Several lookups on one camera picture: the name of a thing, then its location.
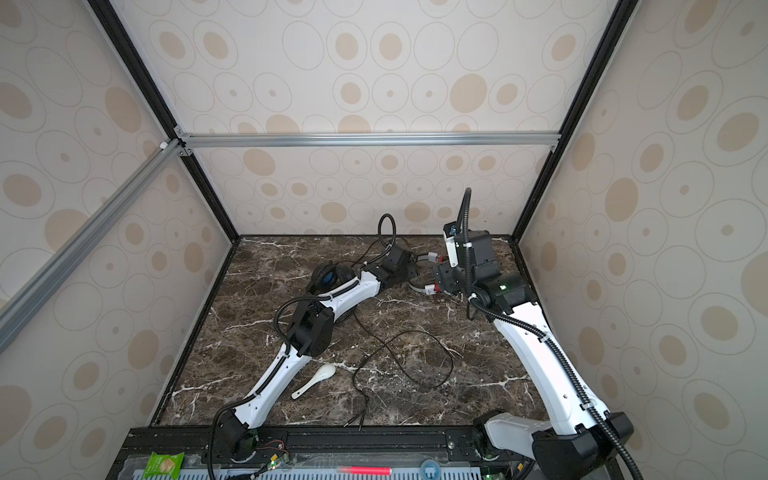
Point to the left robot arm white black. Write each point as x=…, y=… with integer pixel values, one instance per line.
x=305, y=326

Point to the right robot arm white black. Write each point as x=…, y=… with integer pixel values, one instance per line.
x=581, y=433

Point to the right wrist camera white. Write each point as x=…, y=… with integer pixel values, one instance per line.
x=449, y=233

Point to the aluminium rail left wall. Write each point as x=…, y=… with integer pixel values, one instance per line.
x=22, y=308

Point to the blue tape roll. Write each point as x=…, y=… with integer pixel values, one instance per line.
x=430, y=469

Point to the white ceramic spoon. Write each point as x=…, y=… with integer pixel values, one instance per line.
x=324, y=372

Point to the white headphones with red cable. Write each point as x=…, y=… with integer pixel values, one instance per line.
x=426, y=281

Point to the pink pen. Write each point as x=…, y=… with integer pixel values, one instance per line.
x=365, y=470

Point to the horizontal aluminium rail back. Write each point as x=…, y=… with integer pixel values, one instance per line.
x=400, y=139

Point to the black blue headphones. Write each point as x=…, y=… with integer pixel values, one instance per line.
x=329, y=275

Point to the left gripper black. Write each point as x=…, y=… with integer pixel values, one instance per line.
x=411, y=269

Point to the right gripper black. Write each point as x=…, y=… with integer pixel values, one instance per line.
x=445, y=276

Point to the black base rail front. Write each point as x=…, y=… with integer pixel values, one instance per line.
x=314, y=452

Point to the green snack packet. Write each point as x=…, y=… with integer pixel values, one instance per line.
x=164, y=465

